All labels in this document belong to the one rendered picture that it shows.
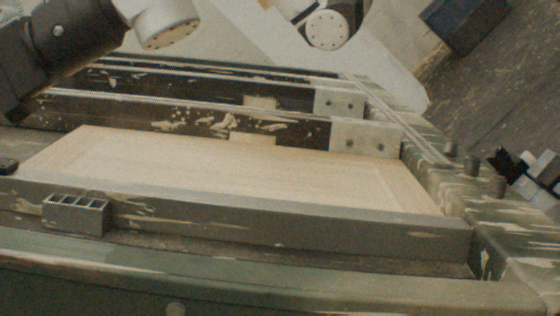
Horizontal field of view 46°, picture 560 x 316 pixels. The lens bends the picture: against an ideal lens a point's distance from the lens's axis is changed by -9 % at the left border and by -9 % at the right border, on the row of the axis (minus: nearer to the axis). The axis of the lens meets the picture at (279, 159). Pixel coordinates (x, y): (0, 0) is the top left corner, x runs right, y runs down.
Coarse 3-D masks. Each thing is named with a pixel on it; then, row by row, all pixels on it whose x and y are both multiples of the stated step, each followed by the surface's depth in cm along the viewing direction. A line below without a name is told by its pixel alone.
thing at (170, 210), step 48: (0, 192) 76; (48, 192) 76; (96, 192) 76; (144, 192) 77; (192, 192) 80; (240, 240) 77; (288, 240) 77; (336, 240) 77; (384, 240) 77; (432, 240) 77
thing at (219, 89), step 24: (96, 72) 175; (120, 72) 175; (144, 72) 175; (168, 72) 176; (168, 96) 177; (192, 96) 177; (216, 96) 177; (240, 96) 177; (264, 96) 177; (288, 96) 177; (312, 96) 177; (336, 96) 177; (360, 96) 177
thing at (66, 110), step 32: (64, 96) 123; (96, 96) 123; (128, 96) 127; (32, 128) 124; (64, 128) 124; (128, 128) 124; (160, 128) 124; (192, 128) 124; (224, 128) 124; (256, 128) 124; (288, 128) 124; (320, 128) 124; (352, 128) 124; (384, 128) 124
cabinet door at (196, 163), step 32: (96, 128) 122; (32, 160) 93; (64, 160) 96; (96, 160) 99; (128, 160) 102; (160, 160) 104; (192, 160) 107; (224, 160) 109; (256, 160) 112; (288, 160) 115; (320, 160) 118; (352, 160) 119; (384, 160) 122; (224, 192) 91; (256, 192) 93; (288, 192) 95; (320, 192) 97; (352, 192) 99; (384, 192) 101; (416, 192) 101
